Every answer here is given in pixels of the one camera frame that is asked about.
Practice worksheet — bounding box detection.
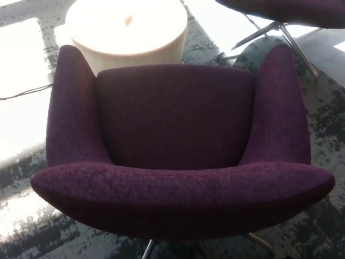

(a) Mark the purple fabric armchair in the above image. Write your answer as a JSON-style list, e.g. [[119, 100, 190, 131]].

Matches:
[[30, 43, 336, 259]]

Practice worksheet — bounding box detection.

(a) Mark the round white side table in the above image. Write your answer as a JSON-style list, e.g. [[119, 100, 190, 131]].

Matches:
[[65, 0, 188, 76]]

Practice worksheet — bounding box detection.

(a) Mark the purple chair with metal legs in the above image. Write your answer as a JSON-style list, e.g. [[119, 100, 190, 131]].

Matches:
[[215, 0, 345, 77]]

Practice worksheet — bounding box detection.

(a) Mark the thin black cable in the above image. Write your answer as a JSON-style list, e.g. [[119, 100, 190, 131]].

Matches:
[[244, 13, 261, 30]]

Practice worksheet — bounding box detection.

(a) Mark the long black floor cable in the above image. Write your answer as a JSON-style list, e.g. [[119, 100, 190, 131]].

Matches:
[[0, 83, 53, 101]]

